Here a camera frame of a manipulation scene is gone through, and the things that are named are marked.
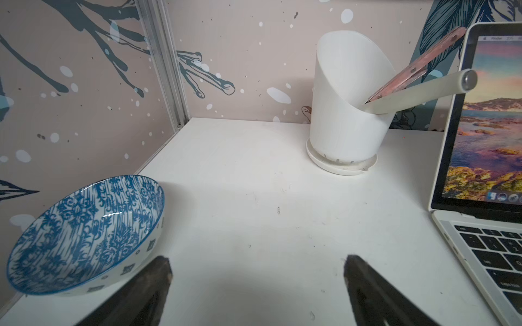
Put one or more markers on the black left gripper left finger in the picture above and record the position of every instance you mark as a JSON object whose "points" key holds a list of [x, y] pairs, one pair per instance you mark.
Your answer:
{"points": [[140, 301]]}

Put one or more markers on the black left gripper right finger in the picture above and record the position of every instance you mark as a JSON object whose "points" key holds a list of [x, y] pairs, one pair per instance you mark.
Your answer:
{"points": [[375, 301]]}

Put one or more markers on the silver laptop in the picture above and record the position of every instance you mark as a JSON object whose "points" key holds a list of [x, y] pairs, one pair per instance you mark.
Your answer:
{"points": [[476, 197]]}

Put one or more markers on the blue patterned ceramic bowl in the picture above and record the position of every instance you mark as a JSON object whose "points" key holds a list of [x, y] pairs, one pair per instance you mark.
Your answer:
{"points": [[89, 240]]}

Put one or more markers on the pink pen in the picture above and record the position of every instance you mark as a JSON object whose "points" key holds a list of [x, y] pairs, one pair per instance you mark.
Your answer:
{"points": [[418, 68]]}

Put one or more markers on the white marker pen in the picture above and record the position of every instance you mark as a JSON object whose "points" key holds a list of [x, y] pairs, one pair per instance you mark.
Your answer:
{"points": [[454, 84]]}

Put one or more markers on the aluminium frame post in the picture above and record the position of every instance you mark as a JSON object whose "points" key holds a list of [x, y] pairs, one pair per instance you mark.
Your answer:
{"points": [[157, 27]]}

